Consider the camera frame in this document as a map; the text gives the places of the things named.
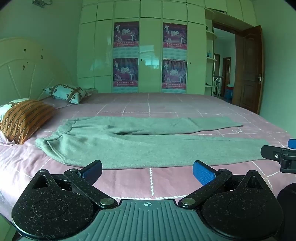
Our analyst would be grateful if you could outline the cream headboard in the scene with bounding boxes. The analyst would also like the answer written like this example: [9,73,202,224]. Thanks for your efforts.
[0,38,77,105]

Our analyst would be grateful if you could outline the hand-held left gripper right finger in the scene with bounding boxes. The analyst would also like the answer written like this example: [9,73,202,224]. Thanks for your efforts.
[178,160,266,209]

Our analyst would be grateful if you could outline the brown wooden door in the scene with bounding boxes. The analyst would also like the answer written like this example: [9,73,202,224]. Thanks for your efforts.
[232,25,264,114]

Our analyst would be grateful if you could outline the metal stair railing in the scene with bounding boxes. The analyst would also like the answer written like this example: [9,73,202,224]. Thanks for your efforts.
[213,75,224,96]

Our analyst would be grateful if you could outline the cream glossy wardrobe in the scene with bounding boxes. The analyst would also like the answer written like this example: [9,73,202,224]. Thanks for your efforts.
[77,0,256,94]

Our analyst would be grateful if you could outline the brown hallway door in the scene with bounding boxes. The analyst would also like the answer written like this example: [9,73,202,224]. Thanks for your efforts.
[223,57,232,93]

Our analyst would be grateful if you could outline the pink flat pillow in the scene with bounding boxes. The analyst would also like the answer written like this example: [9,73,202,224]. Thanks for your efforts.
[41,97,76,109]

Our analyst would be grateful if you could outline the bed with pink checked sheet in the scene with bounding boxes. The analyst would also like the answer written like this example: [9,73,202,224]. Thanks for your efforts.
[0,92,296,223]

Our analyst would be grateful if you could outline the teal patterned pillow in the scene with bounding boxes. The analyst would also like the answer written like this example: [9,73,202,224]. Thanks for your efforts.
[43,84,92,104]

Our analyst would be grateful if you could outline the cream corner shelf unit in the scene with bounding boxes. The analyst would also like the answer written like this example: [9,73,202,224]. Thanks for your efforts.
[205,8,218,95]

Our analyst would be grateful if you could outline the grey-green pants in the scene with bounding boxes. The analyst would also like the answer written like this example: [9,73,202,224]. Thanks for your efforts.
[35,116,269,170]

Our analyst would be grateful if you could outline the purple wall poster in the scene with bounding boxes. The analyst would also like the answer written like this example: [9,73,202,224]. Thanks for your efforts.
[113,22,140,48]
[162,60,187,90]
[113,58,139,87]
[162,22,187,50]

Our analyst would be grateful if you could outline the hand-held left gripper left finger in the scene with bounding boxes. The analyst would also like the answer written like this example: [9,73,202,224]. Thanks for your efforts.
[30,160,119,209]

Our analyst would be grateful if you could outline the brown wooden door frame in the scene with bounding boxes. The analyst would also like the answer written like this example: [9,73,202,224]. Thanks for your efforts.
[211,20,262,102]

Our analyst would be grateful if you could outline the orange striped pillow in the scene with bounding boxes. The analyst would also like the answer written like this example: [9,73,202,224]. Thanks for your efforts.
[0,99,56,145]

